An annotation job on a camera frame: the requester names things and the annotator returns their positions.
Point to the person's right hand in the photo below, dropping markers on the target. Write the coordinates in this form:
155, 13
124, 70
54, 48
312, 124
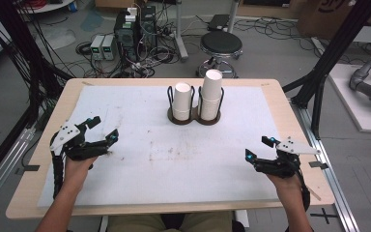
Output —
285, 187

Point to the black metal frame post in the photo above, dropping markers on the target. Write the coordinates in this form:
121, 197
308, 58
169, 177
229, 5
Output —
331, 54

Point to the light wooden table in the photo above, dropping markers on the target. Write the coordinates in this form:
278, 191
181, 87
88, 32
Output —
302, 135

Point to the black round stool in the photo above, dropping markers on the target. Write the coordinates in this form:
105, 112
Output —
221, 43

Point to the brown cardboard box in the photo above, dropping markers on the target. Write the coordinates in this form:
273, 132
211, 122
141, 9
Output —
325, 16

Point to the aluminium floor rail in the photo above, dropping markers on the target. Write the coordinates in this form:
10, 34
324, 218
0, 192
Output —
335, 180
3, 170

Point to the black tape strip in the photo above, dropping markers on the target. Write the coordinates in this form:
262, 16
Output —
319, 165
31, 168

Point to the white table mat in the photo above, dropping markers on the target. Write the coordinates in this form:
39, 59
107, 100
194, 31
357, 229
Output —
161, 161

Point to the person's legs in khaki trousers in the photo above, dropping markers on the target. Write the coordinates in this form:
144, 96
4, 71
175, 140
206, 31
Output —
135, 224

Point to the dark double cup holder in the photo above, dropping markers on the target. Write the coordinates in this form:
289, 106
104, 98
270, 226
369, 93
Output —
194, 117

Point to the grey bench power supply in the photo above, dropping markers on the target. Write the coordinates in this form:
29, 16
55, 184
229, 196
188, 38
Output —
96, 46
108, 47

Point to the white floor board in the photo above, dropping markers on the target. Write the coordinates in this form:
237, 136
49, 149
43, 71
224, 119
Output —
354, 106

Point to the single white paper cup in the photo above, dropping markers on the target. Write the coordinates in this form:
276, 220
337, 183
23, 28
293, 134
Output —
182, 98

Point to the stack of white paper cups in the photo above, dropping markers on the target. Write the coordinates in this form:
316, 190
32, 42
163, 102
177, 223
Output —
211, 93

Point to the black computer tower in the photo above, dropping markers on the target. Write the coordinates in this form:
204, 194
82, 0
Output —
148, 25
126, 35

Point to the black flat box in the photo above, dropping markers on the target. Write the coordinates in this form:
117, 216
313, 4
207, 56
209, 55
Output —
218, 22

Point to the person's left hand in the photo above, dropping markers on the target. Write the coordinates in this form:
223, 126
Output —
77, 172

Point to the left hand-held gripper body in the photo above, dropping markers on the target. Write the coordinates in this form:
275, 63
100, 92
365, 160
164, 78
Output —
77, 149

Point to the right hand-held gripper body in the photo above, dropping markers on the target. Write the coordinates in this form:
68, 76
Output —
280, 162

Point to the grey metal stand leg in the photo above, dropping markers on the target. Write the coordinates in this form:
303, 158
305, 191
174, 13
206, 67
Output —
232, 14
181, 35

